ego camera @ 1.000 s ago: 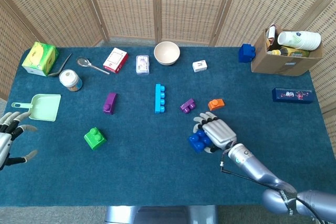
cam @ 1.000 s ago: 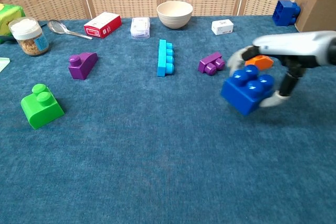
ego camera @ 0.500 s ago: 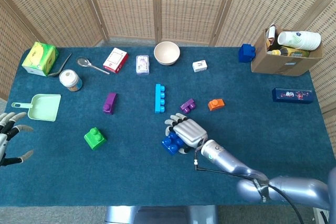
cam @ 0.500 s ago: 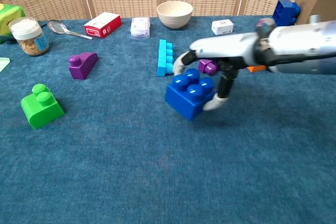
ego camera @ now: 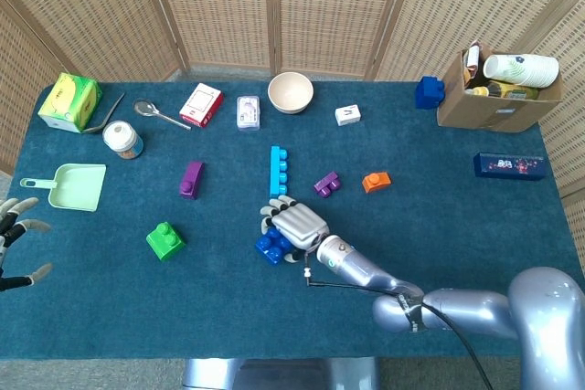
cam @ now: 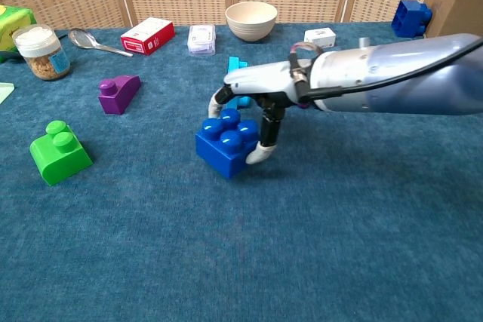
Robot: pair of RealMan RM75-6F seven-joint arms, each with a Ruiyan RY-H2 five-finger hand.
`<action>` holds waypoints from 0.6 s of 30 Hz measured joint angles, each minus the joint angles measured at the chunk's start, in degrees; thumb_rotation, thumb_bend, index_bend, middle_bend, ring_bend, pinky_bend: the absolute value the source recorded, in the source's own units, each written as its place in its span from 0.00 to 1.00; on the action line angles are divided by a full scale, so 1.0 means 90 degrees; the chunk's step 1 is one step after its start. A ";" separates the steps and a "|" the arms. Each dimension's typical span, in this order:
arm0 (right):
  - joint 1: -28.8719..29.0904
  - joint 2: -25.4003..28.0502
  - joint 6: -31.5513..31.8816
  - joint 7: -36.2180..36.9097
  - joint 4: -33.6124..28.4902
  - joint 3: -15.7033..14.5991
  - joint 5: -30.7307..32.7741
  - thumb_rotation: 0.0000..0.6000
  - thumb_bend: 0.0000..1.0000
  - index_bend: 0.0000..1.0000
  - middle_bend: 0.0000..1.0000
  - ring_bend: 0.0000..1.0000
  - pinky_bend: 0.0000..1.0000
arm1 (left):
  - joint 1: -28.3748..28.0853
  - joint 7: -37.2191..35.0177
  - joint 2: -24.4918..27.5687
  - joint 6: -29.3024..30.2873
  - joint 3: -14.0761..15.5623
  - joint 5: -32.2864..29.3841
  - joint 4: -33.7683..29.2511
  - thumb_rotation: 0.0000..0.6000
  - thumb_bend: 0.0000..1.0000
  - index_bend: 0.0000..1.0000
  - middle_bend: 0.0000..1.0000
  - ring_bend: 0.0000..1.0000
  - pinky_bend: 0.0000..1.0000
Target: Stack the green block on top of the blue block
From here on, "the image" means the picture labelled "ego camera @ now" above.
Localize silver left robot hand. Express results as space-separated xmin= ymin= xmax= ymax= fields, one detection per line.
xmin=0 ymin=196 xmax=54 ymax=293

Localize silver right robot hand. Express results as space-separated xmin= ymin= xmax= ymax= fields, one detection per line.
xmin=259 ymin=195 xmax=331 ymax=264

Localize dark blue four-stud block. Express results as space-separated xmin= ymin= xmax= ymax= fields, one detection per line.
xmin=254 ymin=227 xmax=296 ymax=268
xmin=414 ymin=76 xmax=447 ymax=111

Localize green two-stud rounded block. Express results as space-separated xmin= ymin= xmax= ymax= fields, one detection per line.
xmin=145 ymin=221 xmax=187 ymax=263

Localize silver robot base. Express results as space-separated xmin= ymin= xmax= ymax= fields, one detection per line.
xmin=181 ymin=356 xmax=381 ymax=390

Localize stack of paper cups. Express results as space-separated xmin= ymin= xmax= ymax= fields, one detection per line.
xmin=483 ymin=53 xmax=560 ymax=90

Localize small purple two-stud block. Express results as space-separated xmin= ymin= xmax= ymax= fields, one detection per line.
xmin=313 ymin=171 xmax=344 ymax=199

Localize light blue long block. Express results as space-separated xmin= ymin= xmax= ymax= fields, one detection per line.
xmin=269 ymin=145 xmax=290 ymax=198

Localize light green dustpan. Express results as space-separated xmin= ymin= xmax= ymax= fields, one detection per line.
xmin=19 ymin=163 xmax=108 ymax=213

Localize orange sloped one-stud block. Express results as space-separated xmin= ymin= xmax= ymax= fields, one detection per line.
xmin=361 ymin=171 xmax=393 ymax=195

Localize purple sloped one-stud block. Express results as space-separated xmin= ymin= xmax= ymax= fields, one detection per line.
xmin=178 ymin=160 xmax=205 ymax=201

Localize small white box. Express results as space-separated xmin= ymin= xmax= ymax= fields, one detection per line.
xmin=334 ymin=103 xmax=362 ymax=127

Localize clear plastic card case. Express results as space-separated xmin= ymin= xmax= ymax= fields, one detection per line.
xmin=236 ymin=95 xmax=262 ymax=132

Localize beige bowl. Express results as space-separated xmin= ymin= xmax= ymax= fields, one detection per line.
xmin=267 ymin=71 xmax=314 ymax=115

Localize green yellow tissue box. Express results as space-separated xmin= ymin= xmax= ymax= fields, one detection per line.
xmin=37 ymin=72 xmax=103 ymax=133

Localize white-lidded snack jar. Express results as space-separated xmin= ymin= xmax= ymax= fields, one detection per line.
xmin=101 ymin=120 xmax=144 ymax=161

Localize teal blue table cloth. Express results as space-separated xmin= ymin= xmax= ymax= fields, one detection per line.
xmin=0 ymin=81 xmax=584 ymax=361

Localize red and white box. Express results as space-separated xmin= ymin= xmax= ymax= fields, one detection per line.
xmin=178 ymin=82 xmax=225 ymax=130

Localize metal spoon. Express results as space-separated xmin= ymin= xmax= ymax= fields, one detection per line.
xmin=133 ymin=99 xmax=193 ymax=132

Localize cardboard box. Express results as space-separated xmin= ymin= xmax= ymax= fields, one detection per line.
xmin=436 ymin=45 xmax=564 ymax=134

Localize long dark blue box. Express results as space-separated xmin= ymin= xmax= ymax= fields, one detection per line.
xmin=473 ymin=151 xmax=548 ymax=181

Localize woven bamboo folding screen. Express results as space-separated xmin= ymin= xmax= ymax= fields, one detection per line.
xmin=0 ymin=0 xmax=585 ymax=268

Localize snack packets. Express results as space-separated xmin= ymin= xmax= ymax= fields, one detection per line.
xmin=462 ymin=40 xmax=482 ymax=89

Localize yellow green drink bottle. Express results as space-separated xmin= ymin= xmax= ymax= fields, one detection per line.
xmin=470 ymin=79 xmax=540 ymax=101

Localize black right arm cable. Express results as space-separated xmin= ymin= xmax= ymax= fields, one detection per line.
xmin=301 ymin=266 xmax=495 ymax=390

